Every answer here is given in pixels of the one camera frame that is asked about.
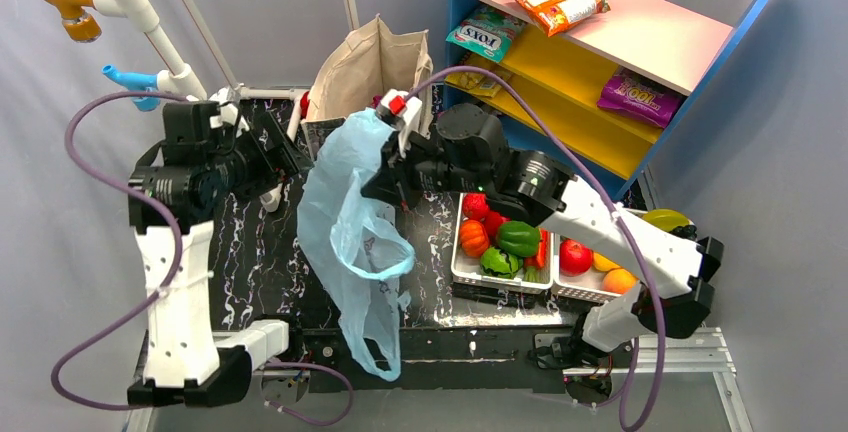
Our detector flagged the light blue plastic bag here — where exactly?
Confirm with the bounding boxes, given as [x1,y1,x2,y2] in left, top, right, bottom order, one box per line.
[297,108,415,382]

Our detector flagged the beige canvas tote bag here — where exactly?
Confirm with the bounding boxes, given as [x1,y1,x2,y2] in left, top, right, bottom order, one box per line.
[300,17,434,159]

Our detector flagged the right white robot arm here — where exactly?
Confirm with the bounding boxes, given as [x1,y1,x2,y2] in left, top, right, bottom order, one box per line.
[362,91,724,355]

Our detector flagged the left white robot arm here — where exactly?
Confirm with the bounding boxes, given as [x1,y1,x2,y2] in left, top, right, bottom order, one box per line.
[127,101,311,408]

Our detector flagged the green Fox's candy bag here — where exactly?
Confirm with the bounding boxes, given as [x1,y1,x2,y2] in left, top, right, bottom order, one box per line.
[446,4,526,63]

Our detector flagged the orange white snack bag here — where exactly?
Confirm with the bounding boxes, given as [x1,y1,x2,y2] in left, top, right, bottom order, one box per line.
[514,0,610,37]

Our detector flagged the purple bag lower shelf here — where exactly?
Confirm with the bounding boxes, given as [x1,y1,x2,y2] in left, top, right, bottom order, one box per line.
[596,67,686,129]

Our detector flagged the yellow snack packet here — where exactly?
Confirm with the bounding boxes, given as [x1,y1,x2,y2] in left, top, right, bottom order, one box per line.
[445,72,502,98]

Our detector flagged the white vegetable basket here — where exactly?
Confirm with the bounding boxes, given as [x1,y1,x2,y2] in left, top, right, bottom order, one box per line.
[451,193,553,295]

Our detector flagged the green bell pepper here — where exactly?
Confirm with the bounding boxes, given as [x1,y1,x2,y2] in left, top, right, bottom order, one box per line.
[495,221,541,258]

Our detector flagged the blue pipe hook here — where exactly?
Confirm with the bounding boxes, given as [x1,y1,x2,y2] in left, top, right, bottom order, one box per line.
[101,64,160,112]

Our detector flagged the orange carrot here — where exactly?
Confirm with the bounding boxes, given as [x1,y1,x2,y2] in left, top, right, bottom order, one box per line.
[524,229,549,272]

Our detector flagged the red apple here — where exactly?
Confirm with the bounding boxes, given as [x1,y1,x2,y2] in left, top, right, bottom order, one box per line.
[559,239,594,277]

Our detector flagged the colourful wooden shelf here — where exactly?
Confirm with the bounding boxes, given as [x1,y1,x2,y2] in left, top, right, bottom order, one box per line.
[441,0,780,200]

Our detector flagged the yellow pear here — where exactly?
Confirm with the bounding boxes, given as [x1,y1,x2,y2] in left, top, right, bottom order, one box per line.
[593,252,621,273]

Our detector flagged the white fruit basket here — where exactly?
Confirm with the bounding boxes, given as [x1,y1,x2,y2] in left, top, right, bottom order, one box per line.
[551,236,621,304]

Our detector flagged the white pipe rack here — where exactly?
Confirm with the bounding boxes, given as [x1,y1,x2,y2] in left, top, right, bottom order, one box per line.
[89,0,362,213]

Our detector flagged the orange pipe hook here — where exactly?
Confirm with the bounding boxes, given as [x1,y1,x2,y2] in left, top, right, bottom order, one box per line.
[43,0,102,43]

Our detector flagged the orange peach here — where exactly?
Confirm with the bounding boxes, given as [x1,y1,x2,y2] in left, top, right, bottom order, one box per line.
[601,268,640,295]

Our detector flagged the yellow starfruit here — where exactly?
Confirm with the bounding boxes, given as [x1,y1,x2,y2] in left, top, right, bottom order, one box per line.
[641,208,692,232]

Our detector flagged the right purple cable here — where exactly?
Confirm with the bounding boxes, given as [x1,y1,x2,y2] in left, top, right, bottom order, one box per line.
[407,65,668,432]

